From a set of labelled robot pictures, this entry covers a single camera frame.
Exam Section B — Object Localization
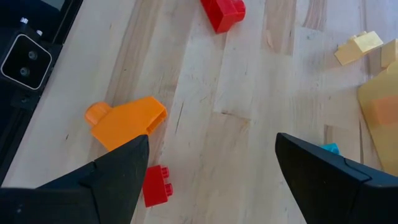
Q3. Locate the pink stepped toy brick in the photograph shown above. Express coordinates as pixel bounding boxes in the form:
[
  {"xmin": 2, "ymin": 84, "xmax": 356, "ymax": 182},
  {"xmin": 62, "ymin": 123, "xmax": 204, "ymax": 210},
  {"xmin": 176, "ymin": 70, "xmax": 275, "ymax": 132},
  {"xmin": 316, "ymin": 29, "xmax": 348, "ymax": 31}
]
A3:
[{"xmin": 200, "ymin": 0, "xmax": 246, "ymax": 34}]

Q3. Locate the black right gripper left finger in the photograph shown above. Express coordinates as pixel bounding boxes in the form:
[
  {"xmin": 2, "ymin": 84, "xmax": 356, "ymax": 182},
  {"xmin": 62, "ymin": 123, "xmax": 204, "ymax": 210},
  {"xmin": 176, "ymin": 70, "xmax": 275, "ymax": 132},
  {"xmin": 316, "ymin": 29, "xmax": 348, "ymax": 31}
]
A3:
[{"xmin": 0, "ymin": 134, "xmax": 150, "ymax": 224}]

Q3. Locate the black table-level camera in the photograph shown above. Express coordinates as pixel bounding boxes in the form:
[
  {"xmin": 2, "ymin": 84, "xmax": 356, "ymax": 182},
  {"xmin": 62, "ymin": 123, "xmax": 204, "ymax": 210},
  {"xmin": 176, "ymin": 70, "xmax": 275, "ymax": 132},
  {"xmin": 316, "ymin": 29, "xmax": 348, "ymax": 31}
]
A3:
[{"xmin": 0, "ymin": 24, "xmax": 54, "ymax": 91}]

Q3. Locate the small pink toy brick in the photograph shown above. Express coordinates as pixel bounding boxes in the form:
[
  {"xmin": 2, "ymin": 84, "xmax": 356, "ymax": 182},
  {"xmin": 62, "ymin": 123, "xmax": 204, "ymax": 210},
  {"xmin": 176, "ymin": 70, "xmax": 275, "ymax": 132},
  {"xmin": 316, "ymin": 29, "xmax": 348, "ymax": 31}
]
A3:
[{"xmin": 142, "ymin": 164, "xmax": 174, "ymax": 208}]

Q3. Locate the small cyan toy brick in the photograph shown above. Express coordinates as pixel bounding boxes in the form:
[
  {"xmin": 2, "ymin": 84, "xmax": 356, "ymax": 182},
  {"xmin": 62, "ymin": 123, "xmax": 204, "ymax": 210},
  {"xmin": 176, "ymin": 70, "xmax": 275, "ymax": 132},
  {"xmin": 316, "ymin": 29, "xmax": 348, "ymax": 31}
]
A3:
[{"xmin": 320, "ymin": 142, "xmax": 341, "ymax": 156}]

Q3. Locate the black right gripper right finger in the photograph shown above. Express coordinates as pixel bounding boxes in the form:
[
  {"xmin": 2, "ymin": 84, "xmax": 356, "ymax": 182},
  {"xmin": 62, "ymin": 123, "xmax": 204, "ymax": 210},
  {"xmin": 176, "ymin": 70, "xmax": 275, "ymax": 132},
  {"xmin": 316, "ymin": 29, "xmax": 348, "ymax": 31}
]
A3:
[{"xmin": 274, "ymin": 132, "xmax": 398, "ymax": 224}]

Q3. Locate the orange toy car block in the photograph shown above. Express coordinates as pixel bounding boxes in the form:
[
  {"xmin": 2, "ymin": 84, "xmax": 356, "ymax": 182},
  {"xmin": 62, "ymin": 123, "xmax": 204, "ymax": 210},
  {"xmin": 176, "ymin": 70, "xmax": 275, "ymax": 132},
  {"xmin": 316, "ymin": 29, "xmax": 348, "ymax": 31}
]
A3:
[{"xmin": 84, "ymin": 96, "xmax": 168, "ymax": 152}]

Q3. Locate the yellow translucent plastic bin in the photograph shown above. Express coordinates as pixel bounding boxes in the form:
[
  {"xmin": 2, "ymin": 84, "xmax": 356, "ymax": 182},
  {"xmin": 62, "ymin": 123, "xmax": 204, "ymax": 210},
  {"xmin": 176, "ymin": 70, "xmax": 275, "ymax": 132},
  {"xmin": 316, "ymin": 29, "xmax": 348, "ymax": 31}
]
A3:
[{"xmin": 356, "ymin": 60, "xmax": 398, "ymax": 177}]

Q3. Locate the small yellow toy brick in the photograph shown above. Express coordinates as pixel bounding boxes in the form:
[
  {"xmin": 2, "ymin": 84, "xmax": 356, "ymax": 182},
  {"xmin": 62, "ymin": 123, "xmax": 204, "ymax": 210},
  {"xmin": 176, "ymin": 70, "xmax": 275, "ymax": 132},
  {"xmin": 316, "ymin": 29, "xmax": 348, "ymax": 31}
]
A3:
[{"xmin": 334, "ymin": 30, "xmax": 384, "ymax": 67}]

